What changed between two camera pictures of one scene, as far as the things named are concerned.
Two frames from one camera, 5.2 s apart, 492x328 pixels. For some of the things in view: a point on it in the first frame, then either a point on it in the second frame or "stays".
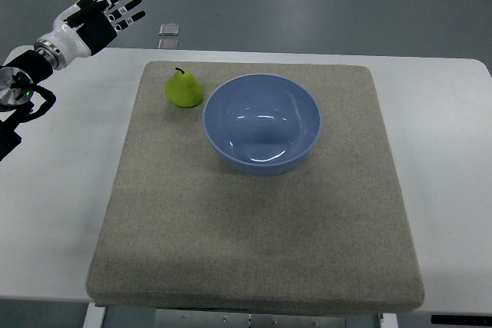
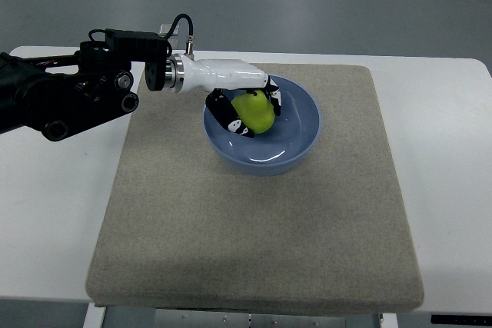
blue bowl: [262, 124] stays
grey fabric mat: [181, 230] stays
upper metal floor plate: [169, 29] stays
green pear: [184, 89] to [256, 110]
